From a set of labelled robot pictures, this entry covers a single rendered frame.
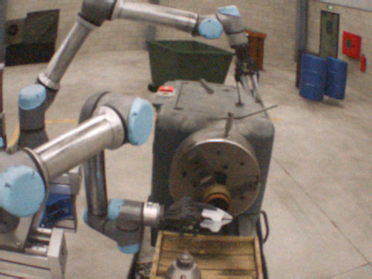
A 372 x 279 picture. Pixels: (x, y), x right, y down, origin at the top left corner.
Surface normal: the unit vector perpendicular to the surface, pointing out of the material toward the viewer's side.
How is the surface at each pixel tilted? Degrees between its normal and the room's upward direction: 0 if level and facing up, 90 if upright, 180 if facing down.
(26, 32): 90
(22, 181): 91
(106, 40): 90
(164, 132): 90
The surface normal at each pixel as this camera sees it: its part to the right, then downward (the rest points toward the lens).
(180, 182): -0.05, 0.36
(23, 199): 0.76, 0.29
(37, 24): 0.24, 0.37
